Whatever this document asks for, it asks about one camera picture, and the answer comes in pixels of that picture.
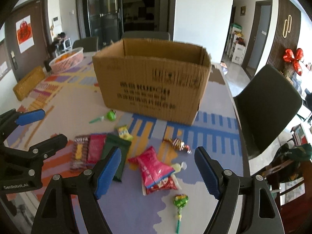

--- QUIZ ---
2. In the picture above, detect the dark chair far left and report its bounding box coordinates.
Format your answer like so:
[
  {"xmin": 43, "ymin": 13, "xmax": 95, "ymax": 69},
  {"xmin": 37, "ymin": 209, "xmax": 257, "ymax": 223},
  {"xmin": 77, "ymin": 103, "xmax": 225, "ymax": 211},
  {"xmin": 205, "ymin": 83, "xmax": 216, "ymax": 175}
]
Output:
[{"xmin": 73, "ymin": 36, "xmax": 98, "ymax": 52}]

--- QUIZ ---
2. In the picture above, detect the brown costa biscuit pack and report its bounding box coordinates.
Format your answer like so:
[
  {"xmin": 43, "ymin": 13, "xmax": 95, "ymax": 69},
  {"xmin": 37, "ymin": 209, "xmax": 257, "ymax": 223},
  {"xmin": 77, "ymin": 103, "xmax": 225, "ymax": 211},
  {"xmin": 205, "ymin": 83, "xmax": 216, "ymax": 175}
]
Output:
[{"xmin": 70, "ymin": 135, "xmax": 90, "ymax": 172}]

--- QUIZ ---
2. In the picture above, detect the pink snack bag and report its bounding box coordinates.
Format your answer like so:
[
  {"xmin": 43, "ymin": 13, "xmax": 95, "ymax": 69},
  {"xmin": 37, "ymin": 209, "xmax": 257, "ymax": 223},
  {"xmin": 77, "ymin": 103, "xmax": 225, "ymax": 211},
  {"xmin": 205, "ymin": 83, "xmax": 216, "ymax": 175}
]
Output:
[{"xmin": 128, "ymin": 146, "xmax": 175, "ymax": 189}]

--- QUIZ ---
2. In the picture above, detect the brown cardboard box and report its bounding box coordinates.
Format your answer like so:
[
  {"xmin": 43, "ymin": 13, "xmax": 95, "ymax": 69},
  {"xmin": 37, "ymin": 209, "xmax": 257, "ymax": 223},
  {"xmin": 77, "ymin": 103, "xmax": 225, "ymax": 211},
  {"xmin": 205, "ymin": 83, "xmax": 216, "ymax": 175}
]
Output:
[{"xmin": 93, "ymin": 39, "xmax": 212, "ymax": 125}]

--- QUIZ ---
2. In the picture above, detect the green lollipop near box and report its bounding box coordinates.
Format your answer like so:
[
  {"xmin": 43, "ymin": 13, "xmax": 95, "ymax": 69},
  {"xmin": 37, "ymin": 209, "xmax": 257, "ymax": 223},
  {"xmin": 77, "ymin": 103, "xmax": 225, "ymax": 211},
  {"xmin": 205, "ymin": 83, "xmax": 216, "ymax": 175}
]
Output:
[{"xmin": 89, "ymin": 110, "xmax": 116, "ymax": 124}]

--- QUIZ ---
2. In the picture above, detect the dark chair behind box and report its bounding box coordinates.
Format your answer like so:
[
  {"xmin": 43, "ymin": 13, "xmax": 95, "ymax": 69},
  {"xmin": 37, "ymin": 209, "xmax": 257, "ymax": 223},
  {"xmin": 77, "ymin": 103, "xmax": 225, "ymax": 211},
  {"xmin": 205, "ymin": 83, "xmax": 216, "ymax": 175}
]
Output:
[{"xmin": 122, "ymin": 31, "xmax": 170, "ymax": 41}]

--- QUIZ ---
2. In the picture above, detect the yellow green candy packet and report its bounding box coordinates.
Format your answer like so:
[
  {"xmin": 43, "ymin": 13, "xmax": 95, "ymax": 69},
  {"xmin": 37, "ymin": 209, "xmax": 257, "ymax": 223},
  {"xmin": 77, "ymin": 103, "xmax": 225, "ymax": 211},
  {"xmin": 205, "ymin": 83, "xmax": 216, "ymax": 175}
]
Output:
[{"xmin": 115, "ymin": 125, "xmax": 133, "ymax": 141}]

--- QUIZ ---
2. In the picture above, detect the pink plastic basket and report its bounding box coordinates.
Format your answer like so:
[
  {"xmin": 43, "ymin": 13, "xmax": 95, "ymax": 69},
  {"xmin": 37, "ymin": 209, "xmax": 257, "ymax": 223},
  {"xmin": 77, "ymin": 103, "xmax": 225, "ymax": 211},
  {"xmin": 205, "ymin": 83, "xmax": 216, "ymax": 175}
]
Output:
[{"xmin": 49, "ymin": 47, "xmax": 83, "ymax": 74}]

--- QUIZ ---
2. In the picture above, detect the colourful patterned tablecloth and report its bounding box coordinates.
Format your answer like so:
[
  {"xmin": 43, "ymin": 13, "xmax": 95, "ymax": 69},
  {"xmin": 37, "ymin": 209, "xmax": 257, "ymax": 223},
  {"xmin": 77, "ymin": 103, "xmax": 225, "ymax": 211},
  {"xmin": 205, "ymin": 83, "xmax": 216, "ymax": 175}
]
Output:
[{"xmin": 5, "ymin": 53, "xmax": 249, "ymax": 233}]

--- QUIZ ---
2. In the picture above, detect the green lollipop near edge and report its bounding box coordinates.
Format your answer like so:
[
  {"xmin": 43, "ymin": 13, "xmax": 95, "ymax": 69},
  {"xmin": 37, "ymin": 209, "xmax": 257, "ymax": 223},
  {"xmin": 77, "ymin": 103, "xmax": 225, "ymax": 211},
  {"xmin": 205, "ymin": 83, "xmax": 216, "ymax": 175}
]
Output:
[{"xmin": 173, "ymin": 194, "xmax": 189, "ymax": 233}]

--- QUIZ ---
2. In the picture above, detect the dark green snack packet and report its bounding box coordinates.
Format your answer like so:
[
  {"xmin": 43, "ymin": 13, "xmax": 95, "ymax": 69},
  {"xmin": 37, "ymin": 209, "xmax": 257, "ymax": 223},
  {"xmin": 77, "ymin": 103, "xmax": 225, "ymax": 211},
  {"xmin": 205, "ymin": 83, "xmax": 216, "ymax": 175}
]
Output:
[{"xmin": 101, "ymin": 133, "xmax": 132, "ymax": 183}]

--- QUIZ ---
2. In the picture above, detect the dark chair right side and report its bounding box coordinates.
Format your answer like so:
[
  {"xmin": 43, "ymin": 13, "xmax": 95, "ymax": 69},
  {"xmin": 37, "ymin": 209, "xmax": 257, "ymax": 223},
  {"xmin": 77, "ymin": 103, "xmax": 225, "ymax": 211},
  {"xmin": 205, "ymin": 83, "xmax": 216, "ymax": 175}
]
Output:
[{"xmin": 234, "ymin": 65, "xmax": 302, "ymax": 160}]

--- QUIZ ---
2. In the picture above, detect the red white snack packet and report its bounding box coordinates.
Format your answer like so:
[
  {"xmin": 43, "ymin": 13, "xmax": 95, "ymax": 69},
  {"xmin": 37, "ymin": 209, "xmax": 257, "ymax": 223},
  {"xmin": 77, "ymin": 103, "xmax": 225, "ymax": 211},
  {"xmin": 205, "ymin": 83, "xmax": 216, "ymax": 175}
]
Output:
[{"xmin": 142, "ymin": 162, "xmax": 187, "ymax": 196}]

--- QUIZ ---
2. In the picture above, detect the yellow woven tissue box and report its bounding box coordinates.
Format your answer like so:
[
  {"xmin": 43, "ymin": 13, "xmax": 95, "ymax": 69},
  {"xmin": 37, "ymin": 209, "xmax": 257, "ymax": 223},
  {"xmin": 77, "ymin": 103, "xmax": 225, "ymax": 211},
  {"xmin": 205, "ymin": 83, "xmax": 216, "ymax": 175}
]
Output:
[{"xmin": 13, "ymin": 66, "xmax": 45, "ymax": 101}]

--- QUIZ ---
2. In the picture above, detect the gold striped candy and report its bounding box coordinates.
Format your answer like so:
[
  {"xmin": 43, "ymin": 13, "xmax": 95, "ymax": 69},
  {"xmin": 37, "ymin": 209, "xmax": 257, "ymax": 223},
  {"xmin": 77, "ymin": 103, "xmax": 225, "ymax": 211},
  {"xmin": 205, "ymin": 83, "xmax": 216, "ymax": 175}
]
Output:
[{"xmin": 162, "ymin": 138, "xmax": 191, "ymax": 154}]

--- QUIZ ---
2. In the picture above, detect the red bow decoration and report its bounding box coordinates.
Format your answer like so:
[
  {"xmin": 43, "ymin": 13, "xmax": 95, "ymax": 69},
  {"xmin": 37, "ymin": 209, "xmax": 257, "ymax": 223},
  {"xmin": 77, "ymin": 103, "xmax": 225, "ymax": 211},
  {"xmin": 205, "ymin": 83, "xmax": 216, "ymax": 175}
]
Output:
[{"xmin": 283, "ymin": 48, "xmax": 304, "ymax": 76}]

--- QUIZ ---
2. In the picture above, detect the red paper door poster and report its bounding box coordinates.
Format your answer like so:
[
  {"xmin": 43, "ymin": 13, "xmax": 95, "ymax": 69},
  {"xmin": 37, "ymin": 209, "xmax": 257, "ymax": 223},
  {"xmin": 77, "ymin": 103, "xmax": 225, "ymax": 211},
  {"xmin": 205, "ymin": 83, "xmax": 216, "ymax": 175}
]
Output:
[{"xmin": 15, "ymin": 15, "xmax": 34, "ymax": 53}]

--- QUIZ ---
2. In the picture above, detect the white storage shelf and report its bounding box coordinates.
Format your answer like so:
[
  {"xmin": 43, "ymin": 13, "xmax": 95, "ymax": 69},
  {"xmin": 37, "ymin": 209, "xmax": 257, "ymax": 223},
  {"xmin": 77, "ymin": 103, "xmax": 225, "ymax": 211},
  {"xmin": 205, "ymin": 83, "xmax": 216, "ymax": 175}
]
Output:
[{"xmin": 225, "ymin": 23, "xmax": 246, "ymax": 65}]

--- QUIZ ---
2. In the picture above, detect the wooden chair with clothes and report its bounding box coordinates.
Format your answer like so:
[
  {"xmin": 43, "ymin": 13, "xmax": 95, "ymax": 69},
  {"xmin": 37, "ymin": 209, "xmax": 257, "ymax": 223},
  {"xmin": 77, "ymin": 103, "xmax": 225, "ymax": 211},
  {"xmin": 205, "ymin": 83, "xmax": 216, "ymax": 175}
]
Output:
[{"xmin": 260, "ymin": 123, "xmax": 312, "ymax": 225}]

